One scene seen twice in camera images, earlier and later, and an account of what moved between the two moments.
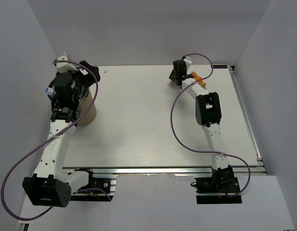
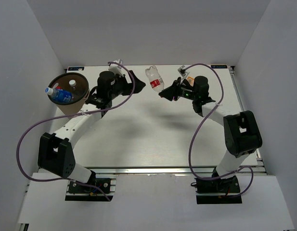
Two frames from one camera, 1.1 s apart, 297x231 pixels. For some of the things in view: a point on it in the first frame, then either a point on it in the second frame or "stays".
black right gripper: (172, 77) → (173, 91)
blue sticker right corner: (220, 66) stays
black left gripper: (95, 68) → (128, 86)
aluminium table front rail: (161, 170) stays
